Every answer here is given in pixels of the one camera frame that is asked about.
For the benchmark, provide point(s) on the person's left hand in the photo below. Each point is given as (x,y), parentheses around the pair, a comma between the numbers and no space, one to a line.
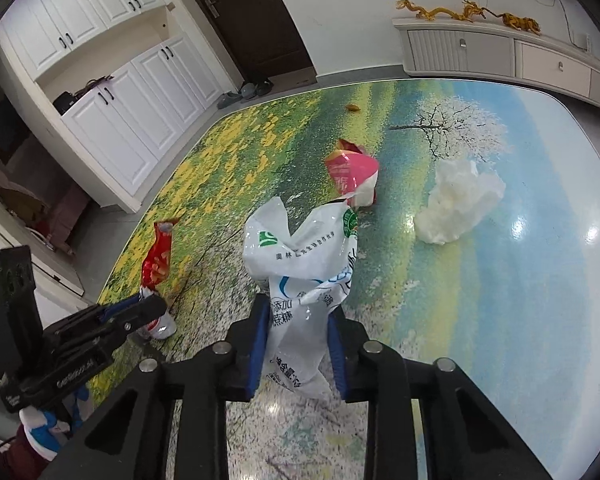
(40,430)

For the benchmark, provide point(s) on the white built-in cabinets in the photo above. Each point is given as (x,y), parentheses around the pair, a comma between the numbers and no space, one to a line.
(130,105)

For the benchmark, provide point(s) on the red snack wrapper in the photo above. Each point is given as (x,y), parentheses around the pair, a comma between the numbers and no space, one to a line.
(160,255)

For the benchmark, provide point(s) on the black pouch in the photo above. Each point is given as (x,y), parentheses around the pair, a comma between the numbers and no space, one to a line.
(65,102)

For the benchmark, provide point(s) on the white crumpled tissue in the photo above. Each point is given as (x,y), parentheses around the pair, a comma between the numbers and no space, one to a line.
(455,205)

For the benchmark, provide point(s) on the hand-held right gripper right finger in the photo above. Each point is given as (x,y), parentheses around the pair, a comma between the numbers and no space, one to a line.
(337,356)

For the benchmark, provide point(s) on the small orange peel piece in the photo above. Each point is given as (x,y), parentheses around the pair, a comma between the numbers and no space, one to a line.
(352,107)

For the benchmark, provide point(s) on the golden tiger ornament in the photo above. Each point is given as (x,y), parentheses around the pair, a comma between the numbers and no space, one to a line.
(522,23)

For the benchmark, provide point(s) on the short golden dragon ornament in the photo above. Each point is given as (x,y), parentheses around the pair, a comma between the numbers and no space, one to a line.
(472,10)

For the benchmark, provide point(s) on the blue grey shoe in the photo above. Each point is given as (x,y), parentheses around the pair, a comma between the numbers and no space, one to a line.
(248,91)

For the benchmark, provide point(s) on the dark shoe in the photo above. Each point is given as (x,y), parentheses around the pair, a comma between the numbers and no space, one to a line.
(263,87)

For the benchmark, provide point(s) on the pink blanket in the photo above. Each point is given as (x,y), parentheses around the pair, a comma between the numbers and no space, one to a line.
(67,210)

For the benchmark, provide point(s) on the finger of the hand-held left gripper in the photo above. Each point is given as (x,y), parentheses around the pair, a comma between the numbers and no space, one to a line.
(147,311)
(116,310)

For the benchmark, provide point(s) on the white printed plastic bag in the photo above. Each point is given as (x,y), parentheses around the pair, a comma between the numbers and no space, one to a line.
(305,270)

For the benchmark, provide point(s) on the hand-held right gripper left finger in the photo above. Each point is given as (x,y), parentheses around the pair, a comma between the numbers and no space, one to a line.
(260,351)

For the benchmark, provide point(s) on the white tv cabinet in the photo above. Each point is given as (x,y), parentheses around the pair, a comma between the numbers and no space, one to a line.
(460,52)

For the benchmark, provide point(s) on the dark brown door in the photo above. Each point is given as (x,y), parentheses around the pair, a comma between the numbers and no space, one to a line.
(250,15)

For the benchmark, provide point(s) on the long golden dragon ornament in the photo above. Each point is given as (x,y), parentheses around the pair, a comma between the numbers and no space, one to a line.
(425,11)

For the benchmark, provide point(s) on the brown cardboard sheet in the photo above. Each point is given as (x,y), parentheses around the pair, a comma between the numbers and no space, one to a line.
(297,75)

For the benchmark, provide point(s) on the white red snack packet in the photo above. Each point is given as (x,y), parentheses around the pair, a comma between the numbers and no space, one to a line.
(162,327)

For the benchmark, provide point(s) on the pink snack wrapper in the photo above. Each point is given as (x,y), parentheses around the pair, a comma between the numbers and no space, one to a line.
(350,167)

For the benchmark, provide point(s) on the grey slipper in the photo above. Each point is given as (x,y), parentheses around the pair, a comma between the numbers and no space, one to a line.
(228,100)

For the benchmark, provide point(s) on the brown cushion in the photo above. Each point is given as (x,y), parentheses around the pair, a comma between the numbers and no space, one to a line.
(22,205)

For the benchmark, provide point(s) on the person's left forearm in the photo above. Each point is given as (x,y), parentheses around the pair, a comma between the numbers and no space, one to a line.
(20,460)

